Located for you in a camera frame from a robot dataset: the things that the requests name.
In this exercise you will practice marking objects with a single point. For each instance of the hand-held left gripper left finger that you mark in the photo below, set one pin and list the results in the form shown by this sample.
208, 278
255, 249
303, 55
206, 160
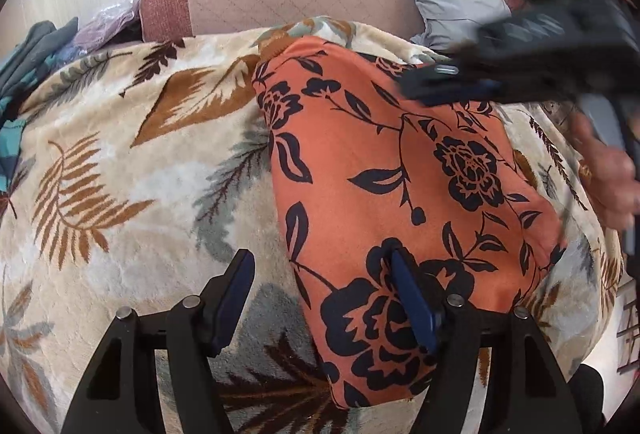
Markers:
232, 299

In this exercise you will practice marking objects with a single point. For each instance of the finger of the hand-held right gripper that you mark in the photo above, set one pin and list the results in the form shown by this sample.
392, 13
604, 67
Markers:
450, 84

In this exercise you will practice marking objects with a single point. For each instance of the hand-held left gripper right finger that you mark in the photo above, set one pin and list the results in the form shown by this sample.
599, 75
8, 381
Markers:
412, 299

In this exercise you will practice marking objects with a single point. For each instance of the orange floral garment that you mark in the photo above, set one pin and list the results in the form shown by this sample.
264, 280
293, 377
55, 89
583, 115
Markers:
350, 139

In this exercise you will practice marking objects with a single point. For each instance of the person's right hand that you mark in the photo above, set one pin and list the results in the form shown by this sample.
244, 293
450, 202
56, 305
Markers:
605, 179

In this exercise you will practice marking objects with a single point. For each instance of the leaf print blanket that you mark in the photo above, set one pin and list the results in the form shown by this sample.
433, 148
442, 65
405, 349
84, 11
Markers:
125, 189

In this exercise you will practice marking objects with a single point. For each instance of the teal striped cloth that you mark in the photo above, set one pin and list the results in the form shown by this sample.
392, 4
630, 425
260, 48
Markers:
10, 149

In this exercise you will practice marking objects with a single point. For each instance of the clear plastic bag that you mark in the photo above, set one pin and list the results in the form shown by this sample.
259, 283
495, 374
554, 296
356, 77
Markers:
107, 19

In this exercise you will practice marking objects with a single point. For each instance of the blue-grey cloth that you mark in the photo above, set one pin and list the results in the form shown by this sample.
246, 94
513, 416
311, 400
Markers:
35, 49

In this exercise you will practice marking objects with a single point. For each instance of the brown wooden frame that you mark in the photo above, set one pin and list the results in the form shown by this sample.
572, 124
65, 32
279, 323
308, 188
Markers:
627, 329

